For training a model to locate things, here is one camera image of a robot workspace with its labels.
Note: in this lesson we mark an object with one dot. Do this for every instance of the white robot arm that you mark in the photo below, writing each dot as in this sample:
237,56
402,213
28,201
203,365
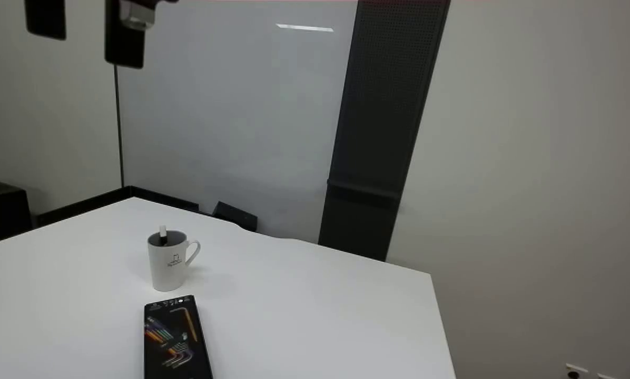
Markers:
124,26

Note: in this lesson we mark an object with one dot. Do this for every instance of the small black block behind table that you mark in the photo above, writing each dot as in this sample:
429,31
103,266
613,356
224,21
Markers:
241,218

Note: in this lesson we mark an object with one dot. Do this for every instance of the black printed tray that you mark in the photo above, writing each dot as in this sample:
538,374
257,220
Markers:
174,340

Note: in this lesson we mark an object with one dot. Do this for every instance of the white ceramic mug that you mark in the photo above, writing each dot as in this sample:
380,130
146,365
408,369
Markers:
172,258

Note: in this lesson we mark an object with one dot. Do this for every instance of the black vertical wall panel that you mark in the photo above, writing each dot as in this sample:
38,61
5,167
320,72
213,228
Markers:
391,65

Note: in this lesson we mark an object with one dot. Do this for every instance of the thin black vertical pole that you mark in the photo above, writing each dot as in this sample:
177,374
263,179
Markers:
119,127

